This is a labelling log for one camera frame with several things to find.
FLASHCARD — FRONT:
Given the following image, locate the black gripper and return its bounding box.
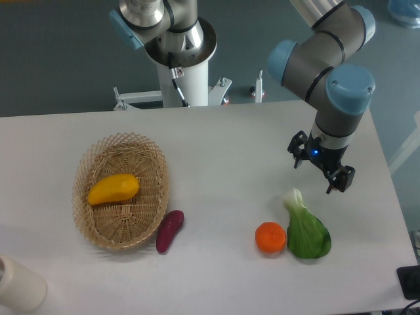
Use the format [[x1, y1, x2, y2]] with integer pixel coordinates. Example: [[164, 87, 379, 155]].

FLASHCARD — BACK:
[[287, 131, 356, 194]]

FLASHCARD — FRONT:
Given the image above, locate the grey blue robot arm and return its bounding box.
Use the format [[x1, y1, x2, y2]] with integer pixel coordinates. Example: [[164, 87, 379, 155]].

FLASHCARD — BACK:
[[109, 1, 375, 192]]

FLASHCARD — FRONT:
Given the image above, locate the woven wicker basket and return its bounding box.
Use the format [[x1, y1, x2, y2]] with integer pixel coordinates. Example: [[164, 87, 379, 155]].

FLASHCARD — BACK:
[[72, 133, 169, 250]]

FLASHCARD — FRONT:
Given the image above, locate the yellow mango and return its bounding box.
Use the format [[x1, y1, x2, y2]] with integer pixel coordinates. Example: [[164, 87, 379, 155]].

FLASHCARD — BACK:
[[87, 173, 140, 205]]

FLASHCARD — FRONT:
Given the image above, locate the green bok choy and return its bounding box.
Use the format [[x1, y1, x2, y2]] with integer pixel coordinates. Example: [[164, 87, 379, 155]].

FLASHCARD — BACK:
[[283, 188, 331, 259]]

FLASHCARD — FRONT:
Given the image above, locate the orange tangerine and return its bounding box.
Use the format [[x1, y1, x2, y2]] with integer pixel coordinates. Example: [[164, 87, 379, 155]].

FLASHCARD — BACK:
[[255, 222, 287, 254]]

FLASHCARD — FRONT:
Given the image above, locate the black device at edge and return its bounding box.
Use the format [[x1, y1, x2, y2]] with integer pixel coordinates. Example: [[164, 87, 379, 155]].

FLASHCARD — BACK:
[[396, 265, 419, 300]]

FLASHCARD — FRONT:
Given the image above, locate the purple sweet potato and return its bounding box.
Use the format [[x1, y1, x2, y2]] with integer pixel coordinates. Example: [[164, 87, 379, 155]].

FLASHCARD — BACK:
[[156, 210, 184, 254]]

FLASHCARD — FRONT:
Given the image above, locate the blue object top right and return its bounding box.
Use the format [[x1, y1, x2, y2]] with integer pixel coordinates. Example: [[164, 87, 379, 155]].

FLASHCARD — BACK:
[[387, 0, 419, 29]]

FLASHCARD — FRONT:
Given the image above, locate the white frame right edge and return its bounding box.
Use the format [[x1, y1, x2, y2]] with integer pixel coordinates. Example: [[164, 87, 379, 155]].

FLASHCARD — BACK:
[[387, 112, 419, 175]]

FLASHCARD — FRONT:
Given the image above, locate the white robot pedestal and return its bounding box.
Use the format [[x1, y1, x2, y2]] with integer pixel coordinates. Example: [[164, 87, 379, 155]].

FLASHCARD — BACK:
[[112, 18, 266, 112]]

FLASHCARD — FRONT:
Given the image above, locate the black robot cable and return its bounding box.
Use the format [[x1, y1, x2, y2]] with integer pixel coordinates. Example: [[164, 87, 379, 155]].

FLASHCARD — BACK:
[[167, 51, 191, 108]]

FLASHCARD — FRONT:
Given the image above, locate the cream cylinder post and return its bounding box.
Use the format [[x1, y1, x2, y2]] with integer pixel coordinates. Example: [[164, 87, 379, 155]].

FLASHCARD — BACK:
[[1, 254, 47, 312]]

